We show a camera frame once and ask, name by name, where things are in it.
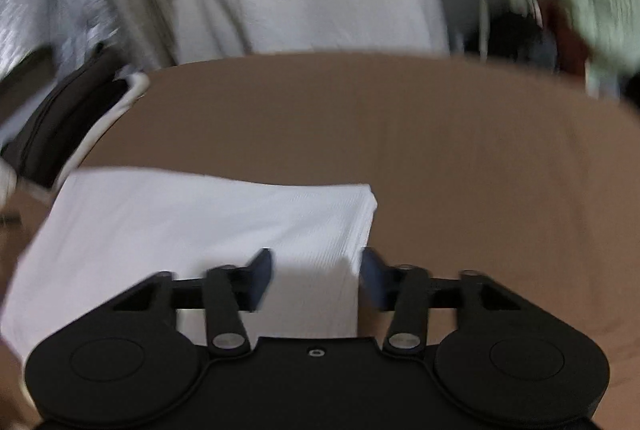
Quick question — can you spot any folded cream garment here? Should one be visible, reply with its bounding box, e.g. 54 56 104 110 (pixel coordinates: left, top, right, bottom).
51 72 150 193

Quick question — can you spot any folded dark brown garment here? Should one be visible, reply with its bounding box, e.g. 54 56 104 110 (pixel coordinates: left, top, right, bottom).
1 48 129 190

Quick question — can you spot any white waffle knit garment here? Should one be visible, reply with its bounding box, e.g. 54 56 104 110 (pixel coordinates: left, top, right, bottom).
1 168 376 358

